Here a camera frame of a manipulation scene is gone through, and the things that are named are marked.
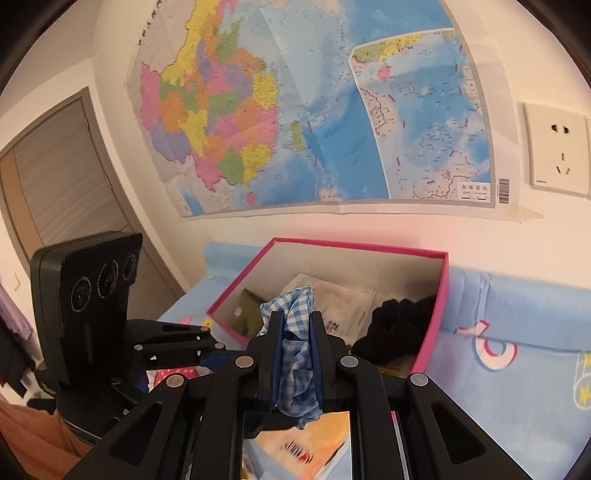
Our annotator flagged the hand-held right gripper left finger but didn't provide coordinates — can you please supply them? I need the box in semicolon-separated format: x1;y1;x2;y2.
65;310;284;480

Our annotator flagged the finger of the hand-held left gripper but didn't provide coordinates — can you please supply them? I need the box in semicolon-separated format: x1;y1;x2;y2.
139;340;228;370
127;318;213;344

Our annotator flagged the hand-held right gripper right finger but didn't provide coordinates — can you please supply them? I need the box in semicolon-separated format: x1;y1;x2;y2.
308;310;532;480

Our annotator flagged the blue checkered cloth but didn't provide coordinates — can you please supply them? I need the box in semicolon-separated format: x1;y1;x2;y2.
259;286;331;430

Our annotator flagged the green plush toy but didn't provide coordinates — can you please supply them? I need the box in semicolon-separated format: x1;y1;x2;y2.
238;290;271;335

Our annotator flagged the large pastel tissue pack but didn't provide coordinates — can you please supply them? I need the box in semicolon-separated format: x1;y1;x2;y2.
241;411;352;480

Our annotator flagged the black cloth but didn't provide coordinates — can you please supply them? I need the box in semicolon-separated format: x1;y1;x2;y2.
353;298;437;365

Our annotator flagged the pink cardboard box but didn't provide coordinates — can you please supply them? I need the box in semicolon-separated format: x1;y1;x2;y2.
205;237;450;374

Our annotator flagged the purple hanging garment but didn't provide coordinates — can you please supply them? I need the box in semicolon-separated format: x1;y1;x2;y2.
0;284;34;342

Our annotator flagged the dark hanging garment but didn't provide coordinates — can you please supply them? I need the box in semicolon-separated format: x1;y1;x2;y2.
0;318;37;398

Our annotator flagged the brown door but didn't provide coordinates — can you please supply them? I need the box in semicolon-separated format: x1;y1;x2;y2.
0;88;185;305

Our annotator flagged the colourful wall map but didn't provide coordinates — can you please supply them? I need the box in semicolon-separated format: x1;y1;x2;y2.
124;0;546;224

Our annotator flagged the white wall socket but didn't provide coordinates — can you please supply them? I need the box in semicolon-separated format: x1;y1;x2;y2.
523;102;591;199

